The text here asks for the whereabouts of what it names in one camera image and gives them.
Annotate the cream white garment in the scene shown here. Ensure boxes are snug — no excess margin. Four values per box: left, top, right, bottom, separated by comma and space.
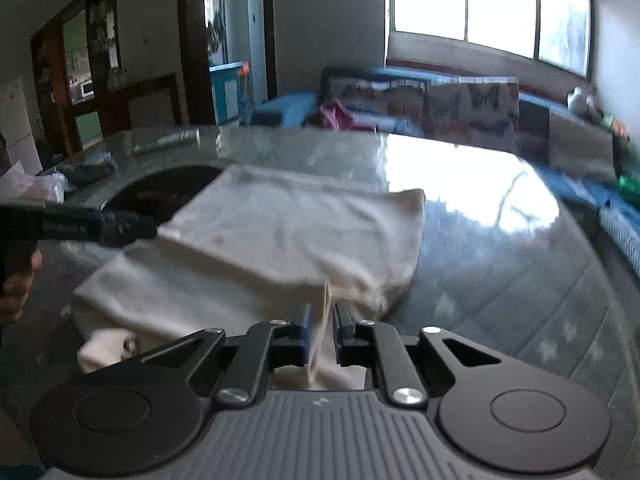
73, 166, 425, 390

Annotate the person's left hand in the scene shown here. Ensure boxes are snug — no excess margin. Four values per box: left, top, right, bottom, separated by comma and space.
0, 249, 42, 325

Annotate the white plastic bag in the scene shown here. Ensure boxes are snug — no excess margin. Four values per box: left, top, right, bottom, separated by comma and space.
0, 162, 66, 204

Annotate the round black table heater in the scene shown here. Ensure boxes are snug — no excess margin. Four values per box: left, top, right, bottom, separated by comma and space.
102, 166, 224, 226

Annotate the dark blue cloth bundle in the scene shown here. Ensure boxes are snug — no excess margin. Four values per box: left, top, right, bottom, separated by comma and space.
54, 152, 118, 188

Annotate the white refrigerator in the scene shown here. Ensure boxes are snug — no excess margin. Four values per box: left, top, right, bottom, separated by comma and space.
0, 78, 42, 176

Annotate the grey remote control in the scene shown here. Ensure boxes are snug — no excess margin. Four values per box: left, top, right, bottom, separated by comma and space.
131, 128, 201, 156

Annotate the dark wooden side table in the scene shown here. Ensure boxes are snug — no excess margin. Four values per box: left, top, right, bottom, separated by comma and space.
101, 74, 183, 134

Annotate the grey quilted star table cover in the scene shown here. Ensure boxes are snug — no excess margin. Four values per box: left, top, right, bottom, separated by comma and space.
29, 124, 637, 441

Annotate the blue cabinet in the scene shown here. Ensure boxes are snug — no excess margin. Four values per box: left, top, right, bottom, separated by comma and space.
209, 61, 250, 125

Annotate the pink crumpled garment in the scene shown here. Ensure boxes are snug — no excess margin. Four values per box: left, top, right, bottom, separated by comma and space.
305, 100, 356, 130

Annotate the butterfly pillow left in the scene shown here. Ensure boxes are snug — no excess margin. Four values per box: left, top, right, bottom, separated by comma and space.
321, 76, 426, 136

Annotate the butterfly pillow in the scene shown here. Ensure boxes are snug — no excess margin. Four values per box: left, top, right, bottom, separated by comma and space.
321, 76, 426, 136
421, 77, 520, 155

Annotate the butterfly pillow right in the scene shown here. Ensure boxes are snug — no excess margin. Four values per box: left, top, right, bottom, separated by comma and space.
421, 77, 520, 155

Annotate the patterned sofa edge cover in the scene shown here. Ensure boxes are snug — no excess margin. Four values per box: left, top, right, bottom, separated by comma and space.
599, 207, 640, 275

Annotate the grey plain pillow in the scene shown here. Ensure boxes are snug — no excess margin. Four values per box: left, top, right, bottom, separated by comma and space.
548, 110, 617, 184

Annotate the blue corner sofa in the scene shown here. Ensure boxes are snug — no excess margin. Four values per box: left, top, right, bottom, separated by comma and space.
247, 67, 639, 269

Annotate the white plush toy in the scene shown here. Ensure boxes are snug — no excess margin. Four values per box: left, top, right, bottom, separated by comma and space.
566, 87, 596, 118

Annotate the large window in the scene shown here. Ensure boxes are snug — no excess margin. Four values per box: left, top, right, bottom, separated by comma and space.
390, 0, 592, 78

